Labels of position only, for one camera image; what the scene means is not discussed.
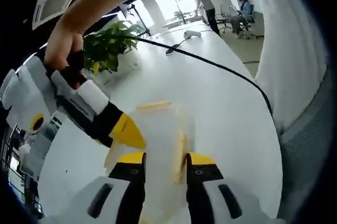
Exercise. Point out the black office chair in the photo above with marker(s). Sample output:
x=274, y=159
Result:
x=251, y=20

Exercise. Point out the ceiling air vent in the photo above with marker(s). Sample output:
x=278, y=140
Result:
x=56, y=5

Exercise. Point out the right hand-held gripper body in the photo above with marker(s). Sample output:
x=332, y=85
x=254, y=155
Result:
x=29, y=97

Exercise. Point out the black tripod stand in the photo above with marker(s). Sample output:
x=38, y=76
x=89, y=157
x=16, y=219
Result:
x=138, y=16

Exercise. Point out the person's white shirt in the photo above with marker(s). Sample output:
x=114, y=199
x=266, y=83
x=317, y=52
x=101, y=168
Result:
x=289, y=50

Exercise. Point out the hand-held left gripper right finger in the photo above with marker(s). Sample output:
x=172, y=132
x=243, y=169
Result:
x=202, y=182

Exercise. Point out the green potted plant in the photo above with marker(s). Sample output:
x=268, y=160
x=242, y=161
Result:
x=108, y=45

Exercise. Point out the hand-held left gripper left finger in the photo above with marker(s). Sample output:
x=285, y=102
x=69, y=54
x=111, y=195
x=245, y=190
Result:
x=131, y=182

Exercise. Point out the white handheld device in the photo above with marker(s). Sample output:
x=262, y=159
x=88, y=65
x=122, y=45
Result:
x=192, y=34

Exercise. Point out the translucent plastic bag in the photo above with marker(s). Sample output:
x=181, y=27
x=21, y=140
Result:
x=163, y=140

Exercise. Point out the black round table puck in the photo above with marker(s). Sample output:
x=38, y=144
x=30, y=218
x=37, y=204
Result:
x=170, y=51

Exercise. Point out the person's right hand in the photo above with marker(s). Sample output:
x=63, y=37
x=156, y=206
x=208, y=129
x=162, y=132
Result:
x=60, y=50

